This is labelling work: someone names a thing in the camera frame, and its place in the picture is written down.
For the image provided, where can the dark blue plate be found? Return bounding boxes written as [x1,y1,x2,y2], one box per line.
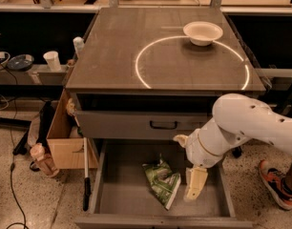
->
[7,54,34,71]

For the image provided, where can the white bowl on shelf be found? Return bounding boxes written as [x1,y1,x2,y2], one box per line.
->
[0,52,10,70]

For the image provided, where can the grey drawer cabinet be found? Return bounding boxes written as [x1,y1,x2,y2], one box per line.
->
[65,6,266,151]

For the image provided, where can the grey top drawer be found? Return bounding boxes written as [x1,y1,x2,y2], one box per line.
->
[77,111,211,140]

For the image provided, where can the orange sneaker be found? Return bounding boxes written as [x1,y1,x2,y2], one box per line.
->
[259,160,292,211]

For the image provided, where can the cardboard box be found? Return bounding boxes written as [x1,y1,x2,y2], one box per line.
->
[47,91,85,169]

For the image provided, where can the white stick black handle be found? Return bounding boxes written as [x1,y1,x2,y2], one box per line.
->
[83,137,91,211]

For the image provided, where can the open grey middle drawer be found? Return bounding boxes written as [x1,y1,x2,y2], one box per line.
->
[74,140,253,229]

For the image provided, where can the white bottle beside cabinet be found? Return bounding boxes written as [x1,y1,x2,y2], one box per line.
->
[73,36,84,57]

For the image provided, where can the black floor cable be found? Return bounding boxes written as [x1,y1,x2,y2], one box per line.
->
[5,162,30,229]

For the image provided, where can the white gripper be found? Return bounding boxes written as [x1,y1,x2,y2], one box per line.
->
[173,118,245,201]

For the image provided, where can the white paper bowl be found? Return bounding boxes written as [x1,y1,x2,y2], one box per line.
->
[183,21,223,47]

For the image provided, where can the green jalapeno chip bag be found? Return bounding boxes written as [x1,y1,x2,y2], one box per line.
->
[142,156,181,210]

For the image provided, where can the white paper cup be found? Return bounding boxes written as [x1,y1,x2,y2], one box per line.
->
[43,51,61,72]

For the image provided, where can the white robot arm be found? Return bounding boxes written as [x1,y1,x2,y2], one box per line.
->
[174,94,292,201]

